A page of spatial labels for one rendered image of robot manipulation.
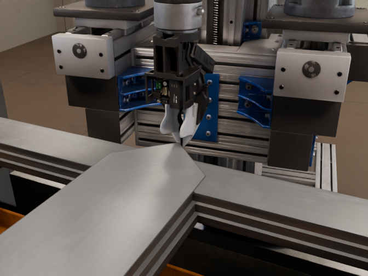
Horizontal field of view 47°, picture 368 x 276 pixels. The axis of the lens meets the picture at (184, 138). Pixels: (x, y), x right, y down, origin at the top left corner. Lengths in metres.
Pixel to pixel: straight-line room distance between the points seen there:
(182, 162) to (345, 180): 1.82
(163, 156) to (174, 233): 0.18
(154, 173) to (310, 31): 0.47
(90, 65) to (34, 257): 0.54
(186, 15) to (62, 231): 0.35
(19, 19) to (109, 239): 5.14
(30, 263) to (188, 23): 0.39
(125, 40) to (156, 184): 0.48
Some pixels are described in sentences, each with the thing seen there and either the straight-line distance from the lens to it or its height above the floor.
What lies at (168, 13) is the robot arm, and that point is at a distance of 0.65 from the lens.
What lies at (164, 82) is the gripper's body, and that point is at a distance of 0.67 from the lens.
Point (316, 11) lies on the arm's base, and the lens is 0.95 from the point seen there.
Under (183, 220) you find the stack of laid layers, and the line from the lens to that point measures 0.59.
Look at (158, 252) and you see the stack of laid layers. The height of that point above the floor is 0.84.
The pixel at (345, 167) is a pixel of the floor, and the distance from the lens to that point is 2.59.
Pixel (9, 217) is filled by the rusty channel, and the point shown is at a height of 0.71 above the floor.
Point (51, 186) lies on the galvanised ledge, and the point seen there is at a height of 0.68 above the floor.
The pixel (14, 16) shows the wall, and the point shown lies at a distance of 5.53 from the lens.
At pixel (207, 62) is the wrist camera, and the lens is 0.76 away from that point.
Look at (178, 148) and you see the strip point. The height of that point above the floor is 0.86.
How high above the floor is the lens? 1.19
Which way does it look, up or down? 26 degrees down
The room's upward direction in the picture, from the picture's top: straight up
